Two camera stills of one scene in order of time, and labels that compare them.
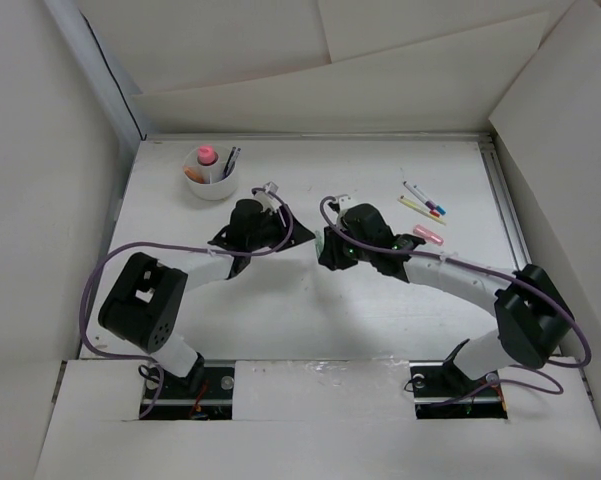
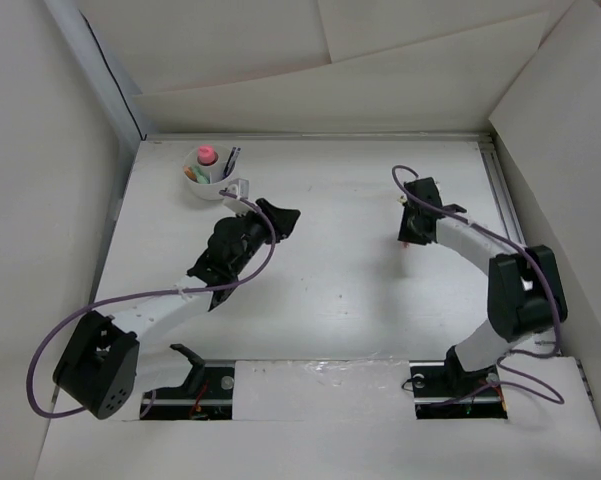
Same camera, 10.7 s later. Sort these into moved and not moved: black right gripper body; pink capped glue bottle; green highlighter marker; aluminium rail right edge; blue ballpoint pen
Moved: black right gripper body; green highlighter marker
Not moved: aluminium rail right edge; pink capped glue bottle; blue ballpoint pen
